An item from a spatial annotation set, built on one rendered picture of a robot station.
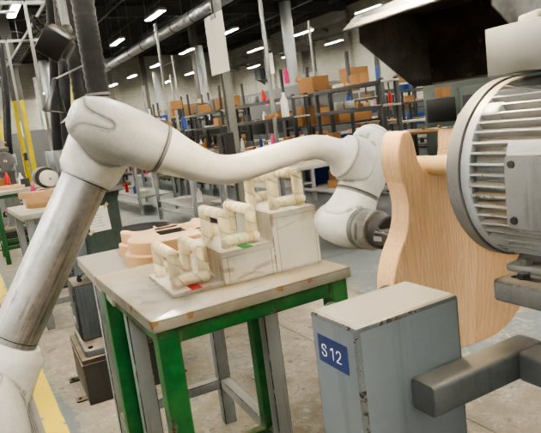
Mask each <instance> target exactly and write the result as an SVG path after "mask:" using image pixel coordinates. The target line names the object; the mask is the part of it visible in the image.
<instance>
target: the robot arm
mask: <svg viewBox="0 0 541 433"><path fill-rule="evenodd" d="M65 125H66V128H67V131H68V133H69V135H68V137H67V140H66V143H65V146H64V149H63V152H62V155H61V157H60V169H62V170H63V172H62V173H61V175H60V178H59V180H58V183H57V184H56V187H55V189H54V191H53V193H52V196H51V198H50V200H49V202H48V204H47V206H46V209H45V211H44V213H43V216H42V217H41V219H40V222H39V225H38V227H37V229H36V230H35V232H34V235H33V238H32V240H31V242H30V244H29V246H28V248H27V251H26V253H25V255H24V257H23V259H22V262H21V264H20V266H19V268H18V271H17V273H16V274H15V277H14V280H13V282H12V284H11V285H10V287H9V291H8V293H7V295H6V296H5V299H4V301H3V304H2V306H1V308H0V433H32V432H31V427H30V423H29V418H28V414H27V407H28V403H29V402H30V401H31V398H32V396H33V391H34V388H35V385H36V382H37V380H38V377H39V374H40V371H41V368H42V365H43V362H44V359H43V356H42V353H41V350H40V348H39V346H38V343H39V341H40V338H41V336H42V334H43V331H44V330H45V328H46V324H47V322H48V320H49V319H50V317H51V314H52V311H53V309H54V307H55V305H56V303H57V301H58V298H59V296H60V294H61V291H62V289H63V287H64V284H65V282H66V280H67V278H68V276H69V274H70V271H71V269H72V266H73V265H74V263H75V261H76V257H77V255H78V254H79V251H80V249H81V247H82V244H83V242H84V240H85V238H86V235H87V233H88V231H89V228H90V226H91V224H92V222H93V220H94V217H95V215H96V213H97V210H98V209H99V207H100V203H101V201H102V199H103V198H104V195H105V193H106V190H107V189H108V190H111V189H113V188H114V187H115V186H116V185H117V184H118V183H119V180H120V179H121V177H122V176H123V174H124V172H125V170H126V169H127V168H128V167H129V166H130V167H133V168H140V169H142V170H146V171H150V172H152V173H155V174H165V175H170V176H174V177H179V178H182V179H187V180H194V181H197V182H202V183H207V184H214V185H227V184H234V183H239V182H243V181H246V180H251V179H254V178H257V177H259V176H261V175H264V174H268V173H271V172H274V171H277V170H279V169H281V168H286V167H288V166H291V165H294V164H296V163H299V162H304V161H306V160H311V159H319V160H321V161H324V162H326V163H327V164H328V165H329V166H330V171H331V174H332V175H334V176H335V177H336V179H337V180H338V183H337V188H336V191H335V192H334V193H333V195H332V197H331V199H330V200H329V201H328V202H327V203H325V204H324V205H322V206H321V207H320V208H319V209H318V210H317V211H316V213H315V215H314V218H313V226H314V228H315V230H316V232H317V233H318V235H319V236H321V237H322V238H323V239H325V240H327V241H329V242H331V243H333V244H335V245H338V246H340V247H348V248H356V247H359V248H365V249H367V250H372V251H373V250H378V249H383V247H384V245H385V243H386V239H387V236H388V234H389V230H390V227H391V221H392V216H391V215H387V214H386V213H385V212H384V211H382V210H376V205H377V202H378V199H379V196H380V194H381V192H382V190H383V188H384V186H385V183H386V180H385V177H384V174H383V171H382V166H381V145H382V141H383V137H384V135H385V134H386V133H387V130H386V129H385V128H383V127H381V126H379V125H375V124H368V125H363V126H362V127H360V128H359V129H358V130H356V131H355V133H354V135H353V136H352V135H348V136H346V137H344V138H336V137H329V136H324V135H308V136H303V137H297V138H293V139H290V140H286V141H283V142H280V143H274V144H271V145H268V146H264V147H262V148H258V149H253V150H249V151H246V152H243V153H239V154H234V155H220V154H217V153H214V152H211V151H209V150H207V149H205V148H203V147H202V146H200V145H199V144H197V143H195V142H193V141H192V140H191V139H189V138H188V137H186V136H184V135H183V134H182V133H180V132H179V131H177V130H175V129H174V128H173V127H171V126H170V125H167V124H165V123H163V122H161V121H160V120H159V119H156V118H155V117H153V116H151V115H150V114H147V113H145V112H143V111H140V110H138V109H136V108H134V107H131V106H129V105H127V104H124V103H123V102H120V101H115V100H112V99H109V98H106V97H100V96H83V97H81V98H80V99H77V100H75V101H74V102H73V104H72V105H71V107H70V110H69V111H68V114H67V117H66V121H65Z"/></svg>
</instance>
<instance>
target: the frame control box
mask: <svg viewBox="0 0 541 433"><path fill-rule="evenodd" d="M311 318H312V325H313V339H314V346H315V354H316V361H317V368H318V376H319V390H320V397H321V404H322V412H323V419H324V426H325V433H467V423H466V411H465V405H463V406H461V407H459V408H456V409H454V410H452V411H450V412H448V413H446V414H444V415H441V416H439V417H438V418H432V417H430V416H429V415H427V414H425V413H424V412H421V411H419V410H417V409H416V408H415V407H414V405H413V399H412V390H411V379H412V378H414V377H417V376H419V375H422V374H424V373H427V372H429V371H430V370H433V369H437V368H439V367H440V366H443V365H445V364H448V363H450V362H453V361H455V360H458V359H460V358H461V357H462V355H461V343H460V332H459V310H458V298H457V296H456V295H455V294H452V293H448V292H445V291H441V290H436V289H432V288H429V287H425V286H422V285H419V284H413V283H410V282H405V281H404V282H402V283H399V284H394V285H391V286H388V287H385V288H383V289H380V290H375V291H372V292H369V293H367V294H363V295H360V296H356V297H353V298H350V299H347V300H344V301H341V302H337V303H333V304H331V305H328V306H325V307H323V308H317V309H314V310H313V311H312V312H311Z"/></svg>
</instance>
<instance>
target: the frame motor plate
mask: <svg viewBox="0 0 541 433"><path fill-rule="evenodd" d="M494 290H495V299H496V300H498V301H501V302H507V303H511V304H514V305H518V306H521V307H525V308H531V309H535V310H537V311H541V277H539V276H534V275H531V273H530V272H529V271H519V272H514V273H511V274H508V275H506V276H503V277H499V278H496V279H495V280H494Z"/></svg>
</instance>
